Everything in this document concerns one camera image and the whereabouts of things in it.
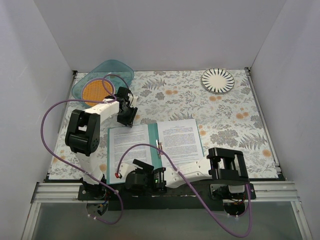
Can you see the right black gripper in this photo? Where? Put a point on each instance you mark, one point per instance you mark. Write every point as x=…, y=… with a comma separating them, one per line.
x=139, y=178

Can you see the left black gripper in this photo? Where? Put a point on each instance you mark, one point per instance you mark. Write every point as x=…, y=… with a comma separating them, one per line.
x=127, y=115

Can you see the teal plastic folder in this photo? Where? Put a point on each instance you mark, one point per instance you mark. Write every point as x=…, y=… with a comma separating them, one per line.
x=153, y=136

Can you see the printed paper sheet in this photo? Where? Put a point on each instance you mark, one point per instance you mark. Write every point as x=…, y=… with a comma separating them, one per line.
x=181, y=141
x=120, y=139

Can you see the metal folder clip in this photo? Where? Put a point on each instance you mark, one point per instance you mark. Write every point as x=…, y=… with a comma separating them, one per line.
x=159, y=146

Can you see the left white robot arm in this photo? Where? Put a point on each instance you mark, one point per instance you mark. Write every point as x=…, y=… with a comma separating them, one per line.
x=83, y=135

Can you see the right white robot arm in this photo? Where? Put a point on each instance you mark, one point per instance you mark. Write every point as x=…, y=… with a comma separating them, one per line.
x=226, y=167

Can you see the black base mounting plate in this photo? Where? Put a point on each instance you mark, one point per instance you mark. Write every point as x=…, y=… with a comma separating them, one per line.
x=217, y=197

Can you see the orange woven coaster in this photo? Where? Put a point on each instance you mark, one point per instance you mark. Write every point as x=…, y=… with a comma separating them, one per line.
x=97, y=89

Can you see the teal transparent plastic container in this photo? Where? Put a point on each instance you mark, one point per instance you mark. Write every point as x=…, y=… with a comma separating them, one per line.
x=115, y=71

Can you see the striped white ceramic plate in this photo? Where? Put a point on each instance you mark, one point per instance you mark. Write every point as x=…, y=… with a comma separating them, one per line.
x=217, y=80

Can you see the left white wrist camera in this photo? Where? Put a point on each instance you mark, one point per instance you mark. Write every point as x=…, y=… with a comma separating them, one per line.
x=133, y=100

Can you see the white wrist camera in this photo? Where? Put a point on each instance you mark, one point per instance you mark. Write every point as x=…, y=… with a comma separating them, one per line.
x=133, y=100
x=124, y=170

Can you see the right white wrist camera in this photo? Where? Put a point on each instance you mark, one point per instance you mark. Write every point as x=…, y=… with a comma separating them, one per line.
x=124, y=170

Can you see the aluminium frame rail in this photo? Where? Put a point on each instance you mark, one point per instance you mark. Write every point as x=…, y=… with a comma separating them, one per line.
x=56, y=192

